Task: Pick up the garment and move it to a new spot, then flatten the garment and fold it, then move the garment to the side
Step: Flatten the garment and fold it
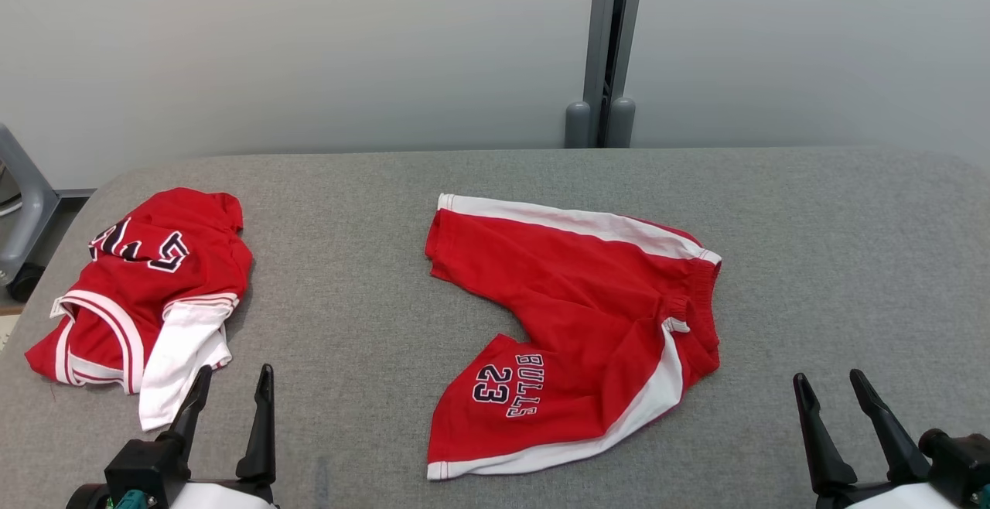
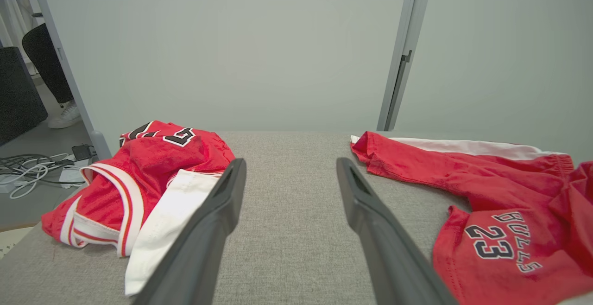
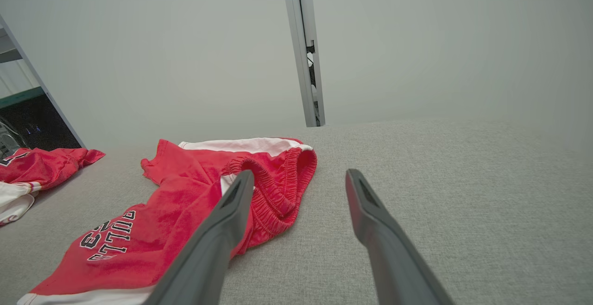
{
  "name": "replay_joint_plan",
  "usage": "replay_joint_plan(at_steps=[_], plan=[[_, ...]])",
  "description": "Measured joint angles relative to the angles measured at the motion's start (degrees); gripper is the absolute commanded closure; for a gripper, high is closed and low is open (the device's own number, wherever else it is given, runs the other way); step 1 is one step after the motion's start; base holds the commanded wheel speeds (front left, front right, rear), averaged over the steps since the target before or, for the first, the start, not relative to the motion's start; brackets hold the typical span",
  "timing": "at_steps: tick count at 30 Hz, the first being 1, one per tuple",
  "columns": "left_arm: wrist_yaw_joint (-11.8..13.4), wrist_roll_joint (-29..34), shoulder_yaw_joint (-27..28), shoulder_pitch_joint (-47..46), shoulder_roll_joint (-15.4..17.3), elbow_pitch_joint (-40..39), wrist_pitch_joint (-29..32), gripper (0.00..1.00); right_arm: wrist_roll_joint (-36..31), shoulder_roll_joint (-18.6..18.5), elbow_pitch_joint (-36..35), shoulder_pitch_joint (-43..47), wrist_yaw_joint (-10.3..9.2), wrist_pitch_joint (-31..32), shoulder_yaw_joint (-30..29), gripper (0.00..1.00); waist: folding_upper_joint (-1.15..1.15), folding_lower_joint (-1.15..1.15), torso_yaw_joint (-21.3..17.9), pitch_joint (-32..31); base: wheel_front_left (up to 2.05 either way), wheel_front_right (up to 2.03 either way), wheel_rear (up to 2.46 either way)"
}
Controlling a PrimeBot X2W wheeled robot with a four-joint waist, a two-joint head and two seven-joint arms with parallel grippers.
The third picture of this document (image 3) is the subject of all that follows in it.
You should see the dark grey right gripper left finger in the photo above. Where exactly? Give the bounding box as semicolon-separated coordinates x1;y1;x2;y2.
144;170;255;305

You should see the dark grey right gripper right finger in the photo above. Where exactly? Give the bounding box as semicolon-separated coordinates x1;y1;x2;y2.
345;169;454;305

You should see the grey partition leg frame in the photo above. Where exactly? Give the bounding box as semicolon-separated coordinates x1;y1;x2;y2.
0;15;87;149

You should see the grey metal partition post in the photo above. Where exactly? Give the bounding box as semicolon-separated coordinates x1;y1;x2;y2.
281;0;326;127

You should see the red jersey with white sleeves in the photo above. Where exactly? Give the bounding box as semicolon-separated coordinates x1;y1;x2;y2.
0;147;106;226

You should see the red shorts white side stripe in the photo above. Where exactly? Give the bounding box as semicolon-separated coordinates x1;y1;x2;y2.
18;137;318;305

